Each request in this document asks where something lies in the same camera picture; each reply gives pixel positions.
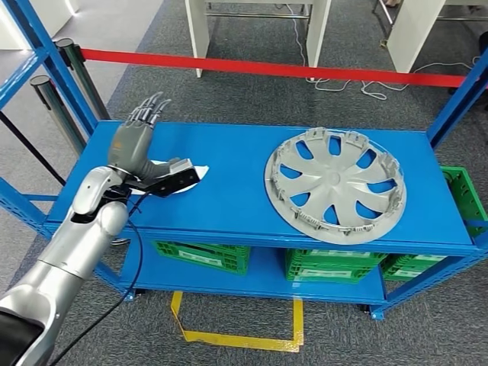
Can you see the silver wheel cover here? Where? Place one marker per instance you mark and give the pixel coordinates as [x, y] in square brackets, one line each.
[336, 182]

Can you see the black barrier belt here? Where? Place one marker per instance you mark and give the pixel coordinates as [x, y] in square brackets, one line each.
[34, 150]

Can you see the chrome stanchion post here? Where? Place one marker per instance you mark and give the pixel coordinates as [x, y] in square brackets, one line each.
[57, 108]
[85, 83]

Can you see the white plastic body part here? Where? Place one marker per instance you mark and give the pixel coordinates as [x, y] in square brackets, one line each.
[203, 172]

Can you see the green plastic crate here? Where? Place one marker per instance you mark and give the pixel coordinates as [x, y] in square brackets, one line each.
[467, 199]
[202, 257]
[327, 268]
[415, 265]

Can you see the white platform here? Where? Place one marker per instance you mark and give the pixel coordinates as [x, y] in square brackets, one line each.
[15, 35]

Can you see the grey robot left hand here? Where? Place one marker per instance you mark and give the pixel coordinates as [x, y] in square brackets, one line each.
[130, 146]

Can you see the white desk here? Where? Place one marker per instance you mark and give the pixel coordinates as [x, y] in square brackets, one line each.
[412, 35]
[198, 30]

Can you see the red barrier belt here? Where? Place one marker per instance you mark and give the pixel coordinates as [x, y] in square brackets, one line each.
[267, 67]

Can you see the blue metal shelf rack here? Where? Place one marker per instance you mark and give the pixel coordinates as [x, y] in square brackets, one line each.
[236, 202]

